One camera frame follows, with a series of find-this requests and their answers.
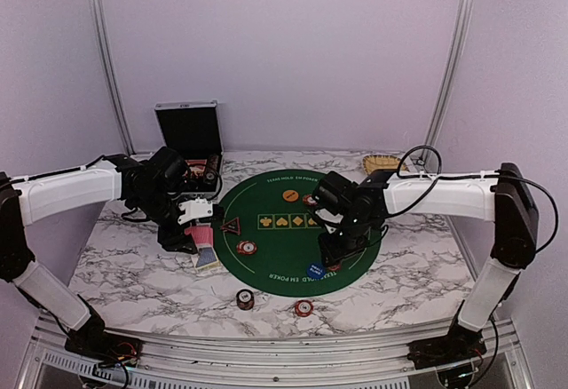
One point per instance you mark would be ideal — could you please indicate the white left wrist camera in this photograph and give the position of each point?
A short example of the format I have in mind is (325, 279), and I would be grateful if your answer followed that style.
(194, 209)

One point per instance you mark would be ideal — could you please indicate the red-backed playing card deck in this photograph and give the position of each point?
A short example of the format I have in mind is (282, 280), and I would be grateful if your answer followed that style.
(203, 236)

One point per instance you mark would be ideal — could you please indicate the aluminium poker chip case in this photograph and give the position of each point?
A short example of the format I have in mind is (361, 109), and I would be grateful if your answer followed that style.
(193, 130)

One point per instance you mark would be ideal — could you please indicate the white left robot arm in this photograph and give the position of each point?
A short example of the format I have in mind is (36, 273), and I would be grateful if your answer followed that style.
(148, 186)

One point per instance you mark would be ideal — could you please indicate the orange-red 5 chip stack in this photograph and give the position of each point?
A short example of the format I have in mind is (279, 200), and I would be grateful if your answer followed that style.
(303, 308)

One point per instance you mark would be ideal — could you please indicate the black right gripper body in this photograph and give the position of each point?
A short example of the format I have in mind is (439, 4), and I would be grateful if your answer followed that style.
(351, 240)

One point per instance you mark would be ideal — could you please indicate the woven yellow bamboo tray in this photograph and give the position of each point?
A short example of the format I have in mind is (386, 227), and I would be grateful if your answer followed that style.
(372, 163)

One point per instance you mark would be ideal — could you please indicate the blue-backed playing card deck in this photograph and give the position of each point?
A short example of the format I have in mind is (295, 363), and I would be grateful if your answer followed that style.
(205, 259)

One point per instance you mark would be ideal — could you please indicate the green round poker mat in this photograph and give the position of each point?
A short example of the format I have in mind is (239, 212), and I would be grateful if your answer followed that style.
(286, 237)

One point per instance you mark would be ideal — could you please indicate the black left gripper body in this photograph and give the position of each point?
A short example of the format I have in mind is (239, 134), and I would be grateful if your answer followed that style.
(167, 238)

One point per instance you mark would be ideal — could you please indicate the blue small blind button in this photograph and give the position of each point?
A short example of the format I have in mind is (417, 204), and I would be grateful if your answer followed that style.
(316, 271)

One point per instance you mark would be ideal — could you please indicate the aluminium frame post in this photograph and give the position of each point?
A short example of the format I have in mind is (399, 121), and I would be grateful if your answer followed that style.
(105, 54)
(456, 48)

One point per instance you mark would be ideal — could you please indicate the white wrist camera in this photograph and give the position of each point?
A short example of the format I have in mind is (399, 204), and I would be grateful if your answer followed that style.
(331, 221)
(194, 209)

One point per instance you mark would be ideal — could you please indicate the left aluminium frame post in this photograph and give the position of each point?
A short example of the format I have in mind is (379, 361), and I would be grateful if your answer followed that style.
(105, 54)

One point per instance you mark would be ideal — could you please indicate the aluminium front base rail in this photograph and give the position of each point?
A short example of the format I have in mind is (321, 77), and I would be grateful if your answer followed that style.
(376, 359)

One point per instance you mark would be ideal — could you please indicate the dark red 100 chip stack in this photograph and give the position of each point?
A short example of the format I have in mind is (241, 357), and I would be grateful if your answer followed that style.
(245, 299)

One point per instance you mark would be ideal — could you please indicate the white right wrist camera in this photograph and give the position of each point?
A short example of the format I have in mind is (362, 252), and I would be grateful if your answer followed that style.
(331, 221)

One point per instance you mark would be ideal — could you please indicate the right aluminium frame post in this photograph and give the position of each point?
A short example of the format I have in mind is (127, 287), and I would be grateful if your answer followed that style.
(456, 48)

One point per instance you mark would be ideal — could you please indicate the black triangular all-in button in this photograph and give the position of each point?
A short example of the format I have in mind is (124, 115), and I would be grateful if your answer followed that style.
(232, 226)

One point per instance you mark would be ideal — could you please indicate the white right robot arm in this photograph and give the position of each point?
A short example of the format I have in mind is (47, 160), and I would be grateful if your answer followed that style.
(501, 196)

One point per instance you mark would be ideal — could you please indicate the orange big blind button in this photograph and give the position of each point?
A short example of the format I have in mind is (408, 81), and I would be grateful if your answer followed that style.
(290, 195)

